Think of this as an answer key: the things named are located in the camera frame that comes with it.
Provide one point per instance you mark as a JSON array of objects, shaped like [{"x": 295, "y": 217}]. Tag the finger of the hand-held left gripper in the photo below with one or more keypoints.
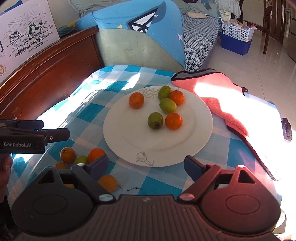
[
  {"x": 30, "y": 124},
  {"x": 57, "y": 134}
]

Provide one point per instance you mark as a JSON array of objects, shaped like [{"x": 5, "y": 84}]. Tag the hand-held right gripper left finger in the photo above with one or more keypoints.
[{"x": 99, "y": 165}]

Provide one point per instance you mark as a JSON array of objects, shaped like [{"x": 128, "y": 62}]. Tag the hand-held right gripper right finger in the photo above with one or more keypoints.
[{"x": 194, "y": 168}]

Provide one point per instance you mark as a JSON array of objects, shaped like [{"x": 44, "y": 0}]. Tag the orange tangerine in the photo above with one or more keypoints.
[
  {"x": 136, "y": 100},
  {"x": 173, "y": 121},
  {"x": 177, "y": 97},
  {"x": 68, "y": 185},
  {"x": 96, "y": 154}
]

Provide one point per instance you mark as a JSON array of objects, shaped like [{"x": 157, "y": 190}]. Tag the green jujube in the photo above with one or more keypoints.
[
  {"x": 155, "y": 120},
  {"x": 168, "y": 105},
  {"x": 164, "y": 92},
  {"x": 81, "y": 160}
]

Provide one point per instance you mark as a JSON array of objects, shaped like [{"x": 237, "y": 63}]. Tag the white plate with line drawing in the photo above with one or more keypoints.
[{"x": 138, "y": 139}]

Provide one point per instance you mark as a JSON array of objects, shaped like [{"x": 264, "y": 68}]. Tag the person's left hand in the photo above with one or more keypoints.
[{"x": 5, "y": 164}]

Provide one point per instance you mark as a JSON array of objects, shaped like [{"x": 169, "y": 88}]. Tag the blue white checkered tablecloth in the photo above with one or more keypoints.
[{"x": 161, "y": 180}]

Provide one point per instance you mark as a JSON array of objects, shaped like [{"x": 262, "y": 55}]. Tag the pink towel with dark trim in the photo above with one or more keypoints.
[{"x": 208, "y": 88}]

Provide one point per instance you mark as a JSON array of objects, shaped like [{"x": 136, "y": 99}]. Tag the dark purple cloth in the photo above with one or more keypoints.
[{"x": 286, "y": 131}]

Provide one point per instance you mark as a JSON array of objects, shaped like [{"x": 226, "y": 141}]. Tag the white cow print box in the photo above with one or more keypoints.
[{"x": 27, "y": 23}]

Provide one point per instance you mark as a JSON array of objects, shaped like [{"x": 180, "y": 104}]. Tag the pale green cushion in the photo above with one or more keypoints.
[{"x": 129, "y": 48}]

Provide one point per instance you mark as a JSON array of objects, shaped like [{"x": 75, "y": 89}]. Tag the blue houndstooth sofa cover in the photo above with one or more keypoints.
[{"x": 198, "y": 39}]

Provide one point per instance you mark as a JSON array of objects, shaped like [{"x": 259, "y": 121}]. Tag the blue plastic bin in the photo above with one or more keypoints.
[{"x": 233, "y": 45}]

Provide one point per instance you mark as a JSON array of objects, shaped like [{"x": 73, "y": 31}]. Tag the blue printed quilt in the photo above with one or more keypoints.
[{"x": 111, "y": 16}]

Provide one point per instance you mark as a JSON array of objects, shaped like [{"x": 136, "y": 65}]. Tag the pale teal pillow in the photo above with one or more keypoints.
[{"x": 92, "y": 3}]

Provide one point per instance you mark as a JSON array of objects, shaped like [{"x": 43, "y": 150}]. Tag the white plastic basket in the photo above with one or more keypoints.
[{"x": 233, "y": 31}]

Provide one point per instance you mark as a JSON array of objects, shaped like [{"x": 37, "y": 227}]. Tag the white pillow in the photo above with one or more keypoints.
[{"x": 196, "y": 14}]

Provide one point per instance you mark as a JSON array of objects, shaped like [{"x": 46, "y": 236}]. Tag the white bag with green label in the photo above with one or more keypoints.
[{"x": 224, "y": 14}]

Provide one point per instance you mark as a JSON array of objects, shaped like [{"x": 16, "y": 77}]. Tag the pale teal blanket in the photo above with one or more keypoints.
[{"x": 192, "y": 6}]

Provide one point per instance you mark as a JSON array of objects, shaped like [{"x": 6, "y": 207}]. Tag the dark wooden chair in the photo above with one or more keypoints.
[{"x": 268, "y": 23}]

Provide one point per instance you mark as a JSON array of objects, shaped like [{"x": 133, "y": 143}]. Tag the silver refrigerator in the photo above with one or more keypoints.
[{"x": 291, "y": 34}]

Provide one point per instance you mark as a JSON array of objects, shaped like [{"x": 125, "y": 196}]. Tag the table with white cloth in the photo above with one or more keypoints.
[{"x": 233, "y": 4}]

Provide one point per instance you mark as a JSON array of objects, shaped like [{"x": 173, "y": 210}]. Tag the dark wooden cabinet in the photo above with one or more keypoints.
[{"x": 277, "y": 20}]

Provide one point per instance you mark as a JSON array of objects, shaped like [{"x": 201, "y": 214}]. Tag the red-brown wooden bed frame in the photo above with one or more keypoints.
[{"x": 46, "y": 74}]

